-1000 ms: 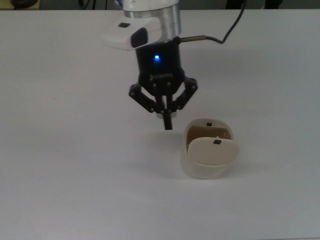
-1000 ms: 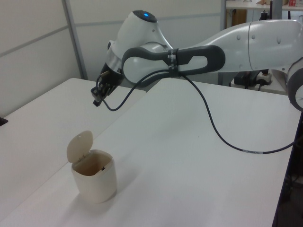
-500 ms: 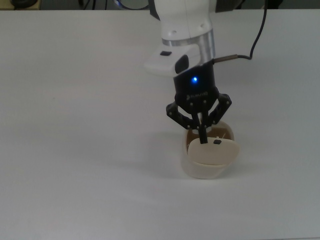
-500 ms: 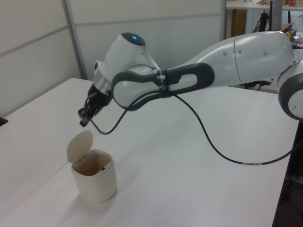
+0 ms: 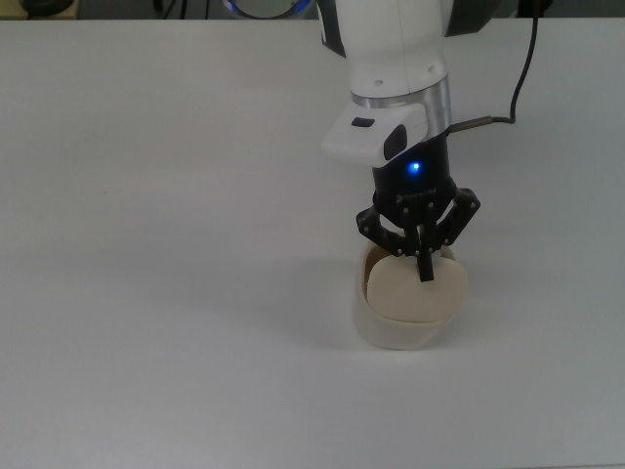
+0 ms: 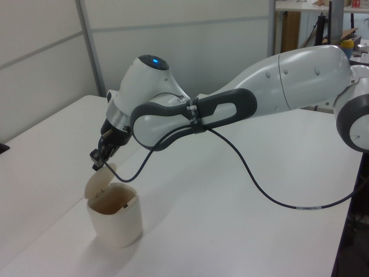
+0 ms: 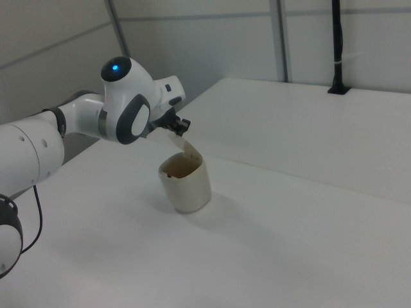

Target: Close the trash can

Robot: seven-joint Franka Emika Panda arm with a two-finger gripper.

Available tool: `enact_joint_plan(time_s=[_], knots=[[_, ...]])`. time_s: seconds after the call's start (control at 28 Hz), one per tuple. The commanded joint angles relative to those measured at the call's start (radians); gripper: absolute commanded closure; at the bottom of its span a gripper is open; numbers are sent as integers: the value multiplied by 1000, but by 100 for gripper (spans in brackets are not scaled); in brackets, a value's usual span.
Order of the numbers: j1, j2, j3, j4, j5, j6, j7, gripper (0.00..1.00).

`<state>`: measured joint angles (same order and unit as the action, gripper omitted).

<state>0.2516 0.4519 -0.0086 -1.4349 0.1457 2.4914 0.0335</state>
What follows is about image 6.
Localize black cable strap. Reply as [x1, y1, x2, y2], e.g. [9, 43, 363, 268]
[185, 97, 208, 136]

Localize small white trash bin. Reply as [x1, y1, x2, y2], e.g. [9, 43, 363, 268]
[84, 163, 144, 249]

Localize grey partition post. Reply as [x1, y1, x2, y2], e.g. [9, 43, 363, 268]
[267, 0, 277, 58]
[75, 0, 107, 98]

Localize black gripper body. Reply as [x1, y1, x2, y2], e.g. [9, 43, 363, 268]
[100, 118, 133, 148]

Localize yellow and blue bottle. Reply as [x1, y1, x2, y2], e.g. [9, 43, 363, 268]
[340, 39, 355, 59]

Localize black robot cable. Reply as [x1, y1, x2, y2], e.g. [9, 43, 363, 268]
[104, 125, 355, 211]

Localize brown wooden panel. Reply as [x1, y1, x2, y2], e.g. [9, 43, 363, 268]
[280, 12, 301, 55]

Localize white desk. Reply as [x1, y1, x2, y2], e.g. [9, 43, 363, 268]
[274, 0, 369, 14]

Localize black monitor stand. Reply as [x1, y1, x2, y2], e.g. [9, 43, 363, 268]
[315, 13, 330, 47]

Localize brown cardboard box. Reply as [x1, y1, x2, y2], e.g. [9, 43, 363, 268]
[341, 27, 360, 40]

